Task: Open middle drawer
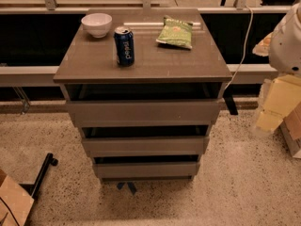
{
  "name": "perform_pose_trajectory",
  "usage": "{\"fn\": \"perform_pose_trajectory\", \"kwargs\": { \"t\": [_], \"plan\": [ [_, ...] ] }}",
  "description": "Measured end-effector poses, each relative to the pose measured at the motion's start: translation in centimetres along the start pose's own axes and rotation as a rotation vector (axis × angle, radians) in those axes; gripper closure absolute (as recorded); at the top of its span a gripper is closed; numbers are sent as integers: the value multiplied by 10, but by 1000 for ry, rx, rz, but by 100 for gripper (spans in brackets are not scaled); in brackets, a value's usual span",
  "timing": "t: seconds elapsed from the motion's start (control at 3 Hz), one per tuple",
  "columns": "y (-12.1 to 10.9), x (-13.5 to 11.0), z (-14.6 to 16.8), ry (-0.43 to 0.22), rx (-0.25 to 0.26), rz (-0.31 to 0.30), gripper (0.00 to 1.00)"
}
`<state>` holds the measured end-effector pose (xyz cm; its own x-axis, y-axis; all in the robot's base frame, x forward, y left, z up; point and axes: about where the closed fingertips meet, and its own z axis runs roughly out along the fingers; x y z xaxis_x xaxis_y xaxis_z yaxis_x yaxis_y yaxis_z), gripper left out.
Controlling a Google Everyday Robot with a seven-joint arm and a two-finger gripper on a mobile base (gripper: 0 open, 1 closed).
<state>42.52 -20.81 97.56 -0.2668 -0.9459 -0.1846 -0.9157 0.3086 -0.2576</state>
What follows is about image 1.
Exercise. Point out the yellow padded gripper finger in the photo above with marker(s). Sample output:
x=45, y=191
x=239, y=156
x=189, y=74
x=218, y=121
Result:
x=278, y=98
x=262, y=48

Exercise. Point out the grey drawer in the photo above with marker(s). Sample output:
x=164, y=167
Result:
x=145, y=146
x=126, y=114
x=146, y=170

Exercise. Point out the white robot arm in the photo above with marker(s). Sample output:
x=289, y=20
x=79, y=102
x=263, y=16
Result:
x=283, y=46

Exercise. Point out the grey drawer cabinet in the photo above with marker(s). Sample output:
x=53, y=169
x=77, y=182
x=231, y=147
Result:
x=89, y=72

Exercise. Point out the green chip bag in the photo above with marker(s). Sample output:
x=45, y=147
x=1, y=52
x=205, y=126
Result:
x=176, y=33

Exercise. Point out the blue soda can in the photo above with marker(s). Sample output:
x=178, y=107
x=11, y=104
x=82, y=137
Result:
x=124, y=40

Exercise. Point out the white ceramic bowl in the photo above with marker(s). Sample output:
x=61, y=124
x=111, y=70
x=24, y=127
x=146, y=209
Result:
x=97, y=24

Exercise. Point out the cardboard box left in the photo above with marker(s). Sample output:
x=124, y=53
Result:
x=15, y=202

